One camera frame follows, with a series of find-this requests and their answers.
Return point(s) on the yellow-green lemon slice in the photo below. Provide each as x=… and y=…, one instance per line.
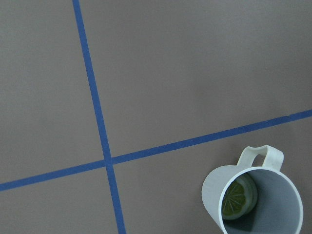
x=240, y=198

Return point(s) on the white plastic mug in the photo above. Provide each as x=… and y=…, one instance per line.
x=278, y=209

